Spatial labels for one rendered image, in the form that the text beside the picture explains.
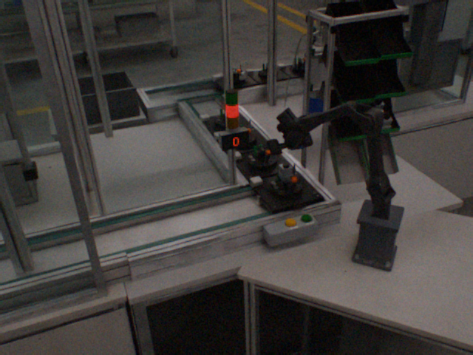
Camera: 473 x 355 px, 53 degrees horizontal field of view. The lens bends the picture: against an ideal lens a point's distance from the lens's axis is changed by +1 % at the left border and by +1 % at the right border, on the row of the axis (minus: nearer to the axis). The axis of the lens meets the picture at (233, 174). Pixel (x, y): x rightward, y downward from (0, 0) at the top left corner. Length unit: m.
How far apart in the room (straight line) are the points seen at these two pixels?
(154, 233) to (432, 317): 1.06
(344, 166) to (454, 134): 1.30
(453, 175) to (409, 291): 1.75
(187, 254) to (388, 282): 0.74
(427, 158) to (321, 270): 1.57
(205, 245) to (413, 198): 1.00
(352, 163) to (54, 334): 1.36
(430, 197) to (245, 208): 0.85
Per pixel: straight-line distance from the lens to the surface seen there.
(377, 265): 1.88
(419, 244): 2.05
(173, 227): 1.98
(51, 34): 2.13
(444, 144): 3.28
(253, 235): 1.89
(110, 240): 1.97
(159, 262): 1.82
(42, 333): 1.87
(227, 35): 1.86
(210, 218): 2.00
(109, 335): 1.93
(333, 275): 1.84
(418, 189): 2.38
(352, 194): 2.27
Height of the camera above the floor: 2.11
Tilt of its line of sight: 32 degrees down
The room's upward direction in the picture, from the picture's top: 2 degrees counter-clockwise
